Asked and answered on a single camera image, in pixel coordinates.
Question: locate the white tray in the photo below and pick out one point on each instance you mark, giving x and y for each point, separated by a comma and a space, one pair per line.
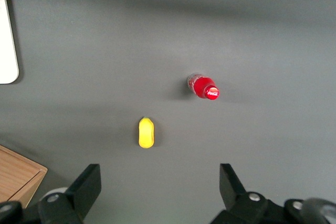
6, 37

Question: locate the yellow plastic toy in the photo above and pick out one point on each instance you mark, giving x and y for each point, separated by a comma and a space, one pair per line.
146, 133

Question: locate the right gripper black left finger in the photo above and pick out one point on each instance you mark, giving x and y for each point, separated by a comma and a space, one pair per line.
85, 187

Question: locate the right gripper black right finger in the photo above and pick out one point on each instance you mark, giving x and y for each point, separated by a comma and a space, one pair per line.
231, 187

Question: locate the wooden box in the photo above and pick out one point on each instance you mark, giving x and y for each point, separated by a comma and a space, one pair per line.
15, 174

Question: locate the red cola bottle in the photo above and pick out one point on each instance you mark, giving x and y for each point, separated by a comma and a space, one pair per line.
203, 86

